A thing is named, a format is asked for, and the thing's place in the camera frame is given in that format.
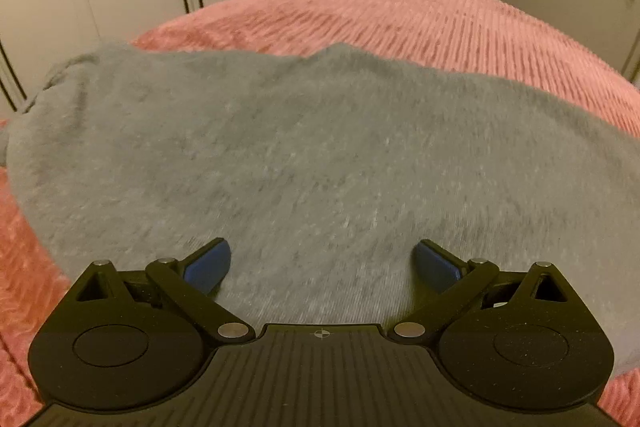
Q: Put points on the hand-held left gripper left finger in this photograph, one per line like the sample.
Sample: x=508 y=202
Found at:
x=212 y=259

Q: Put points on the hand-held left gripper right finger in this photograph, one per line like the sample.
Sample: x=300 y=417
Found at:
x=432 y=262

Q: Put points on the grey pants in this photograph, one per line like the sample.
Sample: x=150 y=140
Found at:
x=300 y=147

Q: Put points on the pink ribbed blanket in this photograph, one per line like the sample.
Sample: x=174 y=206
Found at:
x=450 y=27

